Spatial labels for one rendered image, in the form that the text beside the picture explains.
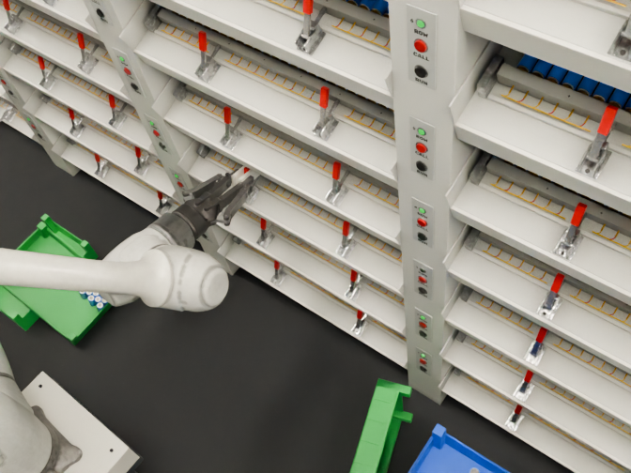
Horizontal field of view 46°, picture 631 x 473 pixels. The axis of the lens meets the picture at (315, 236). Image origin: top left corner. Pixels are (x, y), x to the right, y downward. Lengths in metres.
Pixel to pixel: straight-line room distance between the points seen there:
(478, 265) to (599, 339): 0.23
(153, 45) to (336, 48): 0.49
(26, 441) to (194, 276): 0.55
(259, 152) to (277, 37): 0.41
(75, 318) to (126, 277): 0.98
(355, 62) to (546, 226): 0.37
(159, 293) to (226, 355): 0.79
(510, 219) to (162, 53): 0.72
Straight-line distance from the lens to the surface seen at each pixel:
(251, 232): 1.85
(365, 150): 1.21
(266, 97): 1.32
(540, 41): 0.84
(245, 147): 1.51
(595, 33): 0.83
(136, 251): 1.41
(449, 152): 1.04
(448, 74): 0.94
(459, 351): 1.65
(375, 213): 1.37
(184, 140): 1.71
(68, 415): 1.82
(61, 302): 2.24
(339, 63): 1.08
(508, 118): 0.99
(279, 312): 2.07
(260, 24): 1.16
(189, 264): 1.29
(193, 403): 2.02
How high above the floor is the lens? 1.82
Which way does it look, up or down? 56 degrees down
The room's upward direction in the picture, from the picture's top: 13 degrees counter-clockwise
